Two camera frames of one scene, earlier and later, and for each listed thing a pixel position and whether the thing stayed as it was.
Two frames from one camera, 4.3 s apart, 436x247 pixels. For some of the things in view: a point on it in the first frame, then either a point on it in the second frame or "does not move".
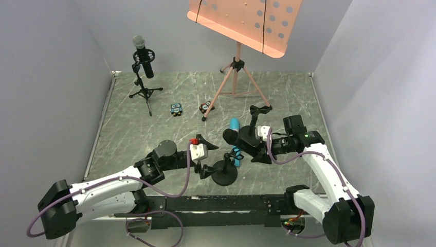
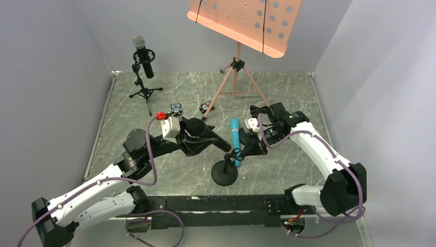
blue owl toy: [176, 109] does not move
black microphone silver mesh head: [139, 42] does not move
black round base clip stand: [228, 175] does not move
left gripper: [198, 162] to [185, 141]
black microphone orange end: [230, 136] to [197, 127]
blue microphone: [235, 124] does not move
